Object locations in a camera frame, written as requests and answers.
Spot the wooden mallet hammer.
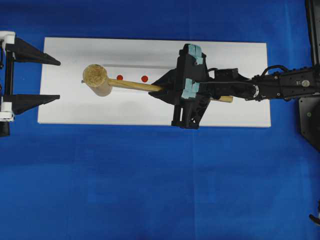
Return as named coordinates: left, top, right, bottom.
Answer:
left=81, top=63, right=234, bottom=104

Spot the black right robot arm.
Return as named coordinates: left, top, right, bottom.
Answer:
left=149, top=44, right=320, bottom=129

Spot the white block with marks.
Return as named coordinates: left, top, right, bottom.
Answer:
left=102, top=64, right=173, bottom=92

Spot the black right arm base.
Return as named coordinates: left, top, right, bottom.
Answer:
left=298, top=0, right=320, bottom=151

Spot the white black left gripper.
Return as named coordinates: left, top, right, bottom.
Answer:
left=0, top=31, right=61, bottom=137

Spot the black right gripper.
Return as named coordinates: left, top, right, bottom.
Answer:
left=148, top=43, right=210, bottom=129

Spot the white base board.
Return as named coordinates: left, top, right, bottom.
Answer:
left=38, top=37, right=271, bottom=128

